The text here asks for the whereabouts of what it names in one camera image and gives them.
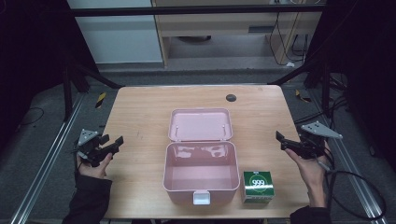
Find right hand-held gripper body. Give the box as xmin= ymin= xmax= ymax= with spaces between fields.
xmin=291 ymin=120 xmax=344 ymax=161

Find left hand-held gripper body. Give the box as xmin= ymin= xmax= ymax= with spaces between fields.
xmin=76 ymin=129 xmax=112 ymax=168

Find person's left hand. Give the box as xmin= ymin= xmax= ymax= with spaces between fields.
xmin=76 ymin=151 xmax=114 ymax=180

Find person's right hand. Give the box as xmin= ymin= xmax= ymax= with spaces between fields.
xmin=284 ymin=140 xmax=332 ymax=208

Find black and yellow tape strip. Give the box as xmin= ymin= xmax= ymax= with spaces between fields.
xmin=94 ymin=91 xmax=107 ymax=109
xmin=294 ymin=89 xmax=312 ymax=104

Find green and white carton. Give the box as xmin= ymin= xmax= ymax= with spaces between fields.
xmin=241 ymin=170 xmax=276 ymax=205

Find black metal stand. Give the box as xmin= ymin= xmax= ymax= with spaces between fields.
xmin=61 ymin=54 xmax=125 ymax=123
xmin=268 ymin=54 xmax=332 ymax=119

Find pink plastic storage box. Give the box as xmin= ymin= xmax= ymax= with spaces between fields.
xmin=162 ymin=107 xmax=241 ymax=206

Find white cabinet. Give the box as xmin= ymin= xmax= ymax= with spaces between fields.
xmin=66 ymin=0 xmax=164 ymax=65

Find light wooden desk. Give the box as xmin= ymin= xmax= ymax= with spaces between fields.
xmin=151 ymin=0 xmax=325 ymax=68

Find black horizontal bar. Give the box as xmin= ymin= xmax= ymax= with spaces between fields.
xmin=69 ymin=4 xmax=327 ymax=18

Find aluminium floor rail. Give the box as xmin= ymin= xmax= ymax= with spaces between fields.
xmin=309 ymin=88 xmax=390 ymax=224
xmin=8 ymin=92 xmax=87 ymax=224

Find thin black floor cable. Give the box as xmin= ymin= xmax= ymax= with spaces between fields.
xmin=19 ymin=106 xmax=45 ymax=127

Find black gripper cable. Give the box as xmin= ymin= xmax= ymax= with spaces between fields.
xmin=317 ymin=146 xmax=388 ymax=222

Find black hanging cables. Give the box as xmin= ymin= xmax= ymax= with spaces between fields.
xmin=268 ymin=11 xmax=310 ymax=67

